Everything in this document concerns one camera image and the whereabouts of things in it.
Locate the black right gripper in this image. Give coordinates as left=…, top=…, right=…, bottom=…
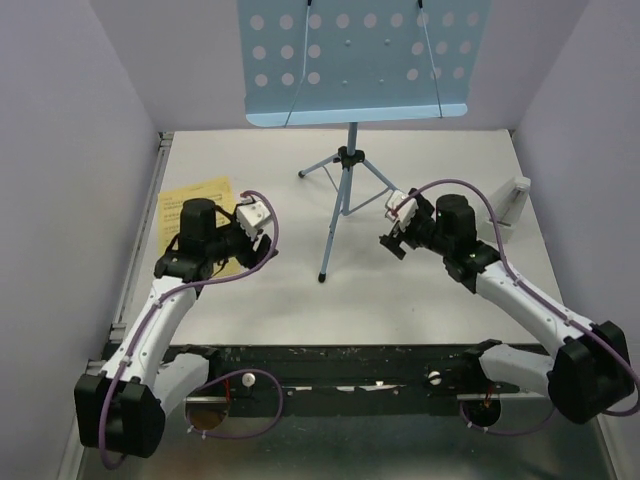
left=380, top=199, right=453, bottom=260

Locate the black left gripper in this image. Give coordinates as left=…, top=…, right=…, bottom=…
left=205, top=203, right=277, bottom=272

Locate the yellow sheet music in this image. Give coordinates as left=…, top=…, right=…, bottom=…
left=157, top=176, right=238, bottom=255

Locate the light blue music stand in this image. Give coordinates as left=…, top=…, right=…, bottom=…
left=234, top=0, right=494, bottom=284

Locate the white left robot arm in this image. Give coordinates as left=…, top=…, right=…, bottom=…
left=74, top=190, right=279, bottom=469

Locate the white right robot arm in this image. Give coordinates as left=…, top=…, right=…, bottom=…
left=380, top=190, right=635, bottom=424

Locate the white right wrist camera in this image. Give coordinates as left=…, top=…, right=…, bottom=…
left=385, top=190, right=418, bottom=227

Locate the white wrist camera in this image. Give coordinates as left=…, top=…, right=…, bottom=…
left=235, top=196, right=272, bottom=240
left=385, top=190, right=418, bottom=227

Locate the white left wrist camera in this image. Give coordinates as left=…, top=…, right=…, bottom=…
left=235, top=196, right=272, bottom=240

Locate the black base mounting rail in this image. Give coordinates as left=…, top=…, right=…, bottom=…
left=164, top=344, right=537, bottom=418

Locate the aluminium frame rail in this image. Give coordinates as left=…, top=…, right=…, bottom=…
left=57, top=131, right=175, bottom=479

